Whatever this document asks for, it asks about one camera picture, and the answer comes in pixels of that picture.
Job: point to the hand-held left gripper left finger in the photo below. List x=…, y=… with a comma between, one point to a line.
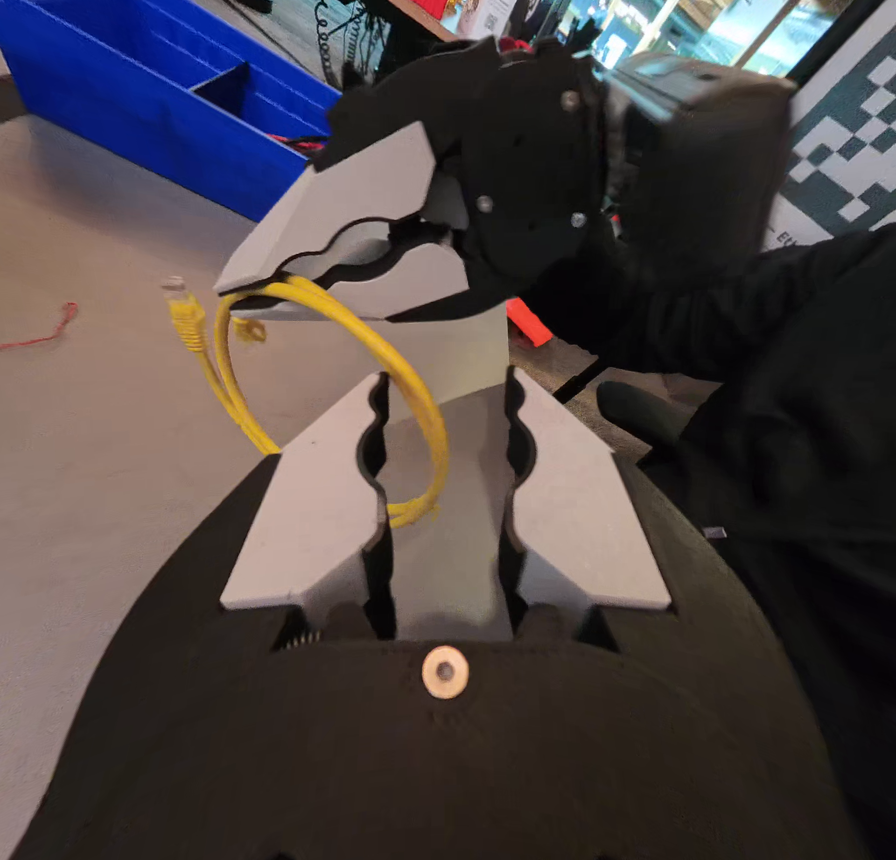
x=308, y=517

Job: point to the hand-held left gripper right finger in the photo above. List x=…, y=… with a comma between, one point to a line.
x=588, y=524

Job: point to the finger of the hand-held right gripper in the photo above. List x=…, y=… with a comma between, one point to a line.
x=336, y=195
x=413, y=279

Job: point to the blue bin with tag sticker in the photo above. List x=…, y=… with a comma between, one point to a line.
x=140, y=89

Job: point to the person's right forearm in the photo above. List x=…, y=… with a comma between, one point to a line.
x=833, y=300

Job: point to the person's right hand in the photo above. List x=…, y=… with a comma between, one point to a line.
x=630, y=314

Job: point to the red cloth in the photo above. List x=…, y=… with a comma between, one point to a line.
x=528, y=321

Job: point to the wooden side table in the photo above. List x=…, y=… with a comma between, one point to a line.
x=392, y=2

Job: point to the framed marker sign on easel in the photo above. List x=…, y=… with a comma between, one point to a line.
x=854, y=138

